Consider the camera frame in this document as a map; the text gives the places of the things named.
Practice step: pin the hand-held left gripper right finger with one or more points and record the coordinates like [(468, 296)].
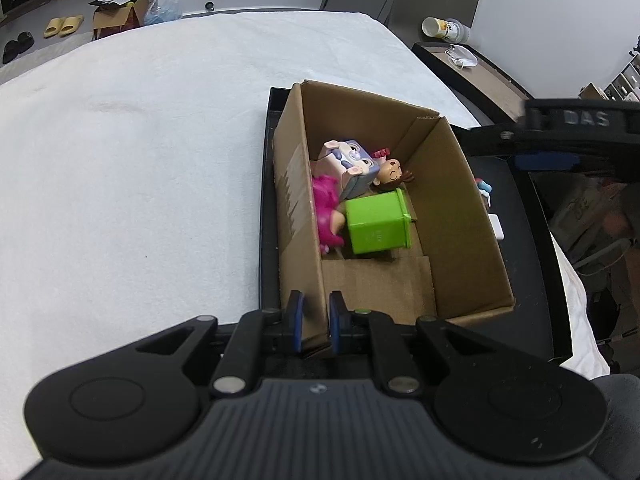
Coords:
[(337, 322)]

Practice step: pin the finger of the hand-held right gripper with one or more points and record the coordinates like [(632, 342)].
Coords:
[(547, 161)]

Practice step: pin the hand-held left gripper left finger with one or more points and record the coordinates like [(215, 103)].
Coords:
[(296, 321)]

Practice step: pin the green cube toy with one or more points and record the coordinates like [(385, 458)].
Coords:
[(375, 222)]

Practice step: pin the pink figurine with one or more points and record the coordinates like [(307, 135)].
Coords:
[(327, 210)]

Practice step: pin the black tray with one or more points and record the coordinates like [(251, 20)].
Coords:
[(530, 285)]

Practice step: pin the brown cardboard box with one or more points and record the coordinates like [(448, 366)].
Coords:
[(450, 240)]

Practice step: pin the brown-haired doll figurine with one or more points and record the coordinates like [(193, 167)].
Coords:
[(392, 172)]

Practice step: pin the purple cube toy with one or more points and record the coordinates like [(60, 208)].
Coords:
[(350, 160)]

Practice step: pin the grey drawer organiser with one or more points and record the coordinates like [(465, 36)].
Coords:
[(625, 77)]

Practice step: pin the small blue figurine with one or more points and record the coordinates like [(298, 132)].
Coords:
[(485, 191)]

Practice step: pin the white charger block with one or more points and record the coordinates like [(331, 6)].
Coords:
[(496, 227)]

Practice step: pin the black framed board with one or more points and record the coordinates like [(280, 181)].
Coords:
[(492, 85)]

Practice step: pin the clear plastic bottle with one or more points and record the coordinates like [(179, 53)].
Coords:
[(447, 30)]

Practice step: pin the grey pants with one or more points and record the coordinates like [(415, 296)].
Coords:
[(622, 420)]

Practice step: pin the blue plastic bag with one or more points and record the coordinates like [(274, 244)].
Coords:
[(162, 12)]

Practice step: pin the open floor cardboard box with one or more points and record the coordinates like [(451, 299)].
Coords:
[(117, 15)]

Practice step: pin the yellow slipper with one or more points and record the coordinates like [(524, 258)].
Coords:
[(72, 24), (52, 26)]

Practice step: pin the black shoe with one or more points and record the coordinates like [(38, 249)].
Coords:
[(11, 51), (25, 40)]

